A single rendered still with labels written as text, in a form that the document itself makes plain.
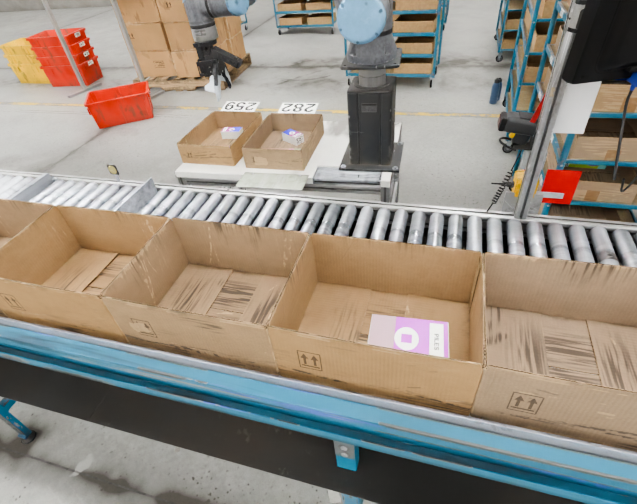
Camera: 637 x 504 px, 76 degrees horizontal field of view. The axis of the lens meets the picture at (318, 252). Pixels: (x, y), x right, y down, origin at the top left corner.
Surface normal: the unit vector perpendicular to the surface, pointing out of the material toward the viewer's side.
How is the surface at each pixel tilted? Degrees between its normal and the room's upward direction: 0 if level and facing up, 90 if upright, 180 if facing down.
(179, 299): 1
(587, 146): 90
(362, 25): 95
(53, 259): 89
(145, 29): 91
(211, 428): 0
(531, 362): 1
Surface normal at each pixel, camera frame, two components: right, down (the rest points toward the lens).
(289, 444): -0.09, -0.75
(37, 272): 0.95, 0.11
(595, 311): -0.28, 0.64
